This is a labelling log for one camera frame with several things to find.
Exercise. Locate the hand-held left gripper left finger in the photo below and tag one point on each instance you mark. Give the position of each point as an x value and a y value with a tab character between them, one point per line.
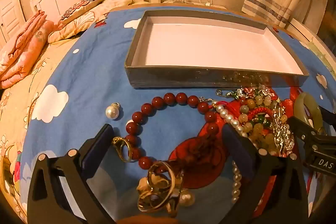
99	146

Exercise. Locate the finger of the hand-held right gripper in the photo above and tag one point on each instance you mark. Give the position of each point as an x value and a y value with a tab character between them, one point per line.
302	128
329	119

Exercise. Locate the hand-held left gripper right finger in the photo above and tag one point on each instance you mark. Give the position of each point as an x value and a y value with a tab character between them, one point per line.
236	150

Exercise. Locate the green jade bangle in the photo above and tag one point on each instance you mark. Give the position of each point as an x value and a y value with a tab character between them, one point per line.
299	108

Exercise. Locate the gold leaf brooch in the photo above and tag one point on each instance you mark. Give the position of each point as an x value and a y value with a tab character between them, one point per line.
282	132

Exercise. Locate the pearl pendant with silver cap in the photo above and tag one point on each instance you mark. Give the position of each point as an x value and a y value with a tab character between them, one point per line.
111	111

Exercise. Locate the round pearl earring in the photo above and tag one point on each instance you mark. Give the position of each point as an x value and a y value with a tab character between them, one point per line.
187	198

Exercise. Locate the gold bangle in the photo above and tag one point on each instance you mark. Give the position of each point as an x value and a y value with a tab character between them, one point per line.
172	179

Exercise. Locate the grey cardboard box tray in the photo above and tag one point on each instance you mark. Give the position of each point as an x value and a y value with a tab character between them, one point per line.
210	43

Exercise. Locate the blue cloud printed cloth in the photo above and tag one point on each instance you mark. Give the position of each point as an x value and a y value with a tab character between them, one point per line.
92	69

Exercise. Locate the white side cabinet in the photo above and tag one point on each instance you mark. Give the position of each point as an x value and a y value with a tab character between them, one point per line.
307	35

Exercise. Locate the yellow floral bedsheet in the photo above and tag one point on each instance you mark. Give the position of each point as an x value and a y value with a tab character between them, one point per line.
15	113

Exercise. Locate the folded pink quilt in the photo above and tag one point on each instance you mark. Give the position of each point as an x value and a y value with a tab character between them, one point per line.
23	50

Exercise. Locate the cream floral pillow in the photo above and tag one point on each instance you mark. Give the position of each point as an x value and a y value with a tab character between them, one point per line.
110	7

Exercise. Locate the embroidered round pillow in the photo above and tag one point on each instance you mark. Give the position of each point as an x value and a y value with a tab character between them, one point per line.
84	6

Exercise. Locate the white panel door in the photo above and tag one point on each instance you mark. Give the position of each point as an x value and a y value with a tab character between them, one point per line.
8	11

